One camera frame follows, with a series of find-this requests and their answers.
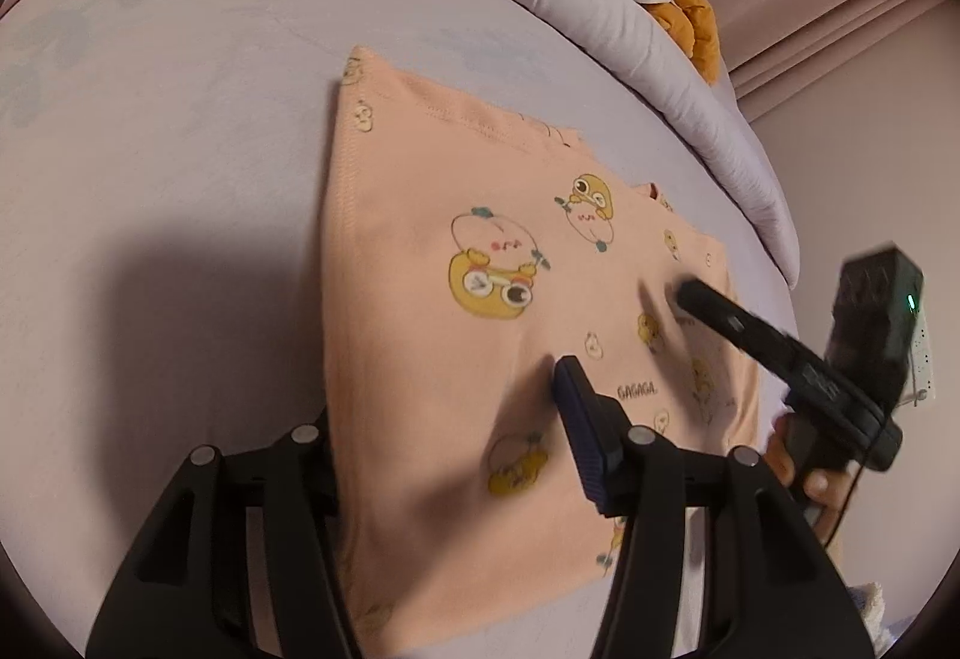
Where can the pink duck print shirt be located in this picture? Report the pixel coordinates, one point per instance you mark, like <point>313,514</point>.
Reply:
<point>487,344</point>

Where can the person's right hand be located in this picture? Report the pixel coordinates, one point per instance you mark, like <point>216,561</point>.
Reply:
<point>814,486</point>

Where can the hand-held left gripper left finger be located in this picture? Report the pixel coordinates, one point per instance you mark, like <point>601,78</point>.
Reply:
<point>296,479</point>

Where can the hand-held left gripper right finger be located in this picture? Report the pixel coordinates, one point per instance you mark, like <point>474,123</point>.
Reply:
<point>581,434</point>

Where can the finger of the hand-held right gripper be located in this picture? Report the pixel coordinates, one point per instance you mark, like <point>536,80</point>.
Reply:
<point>739,325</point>

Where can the lavender comforter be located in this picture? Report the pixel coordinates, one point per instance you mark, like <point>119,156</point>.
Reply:
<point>600,14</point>

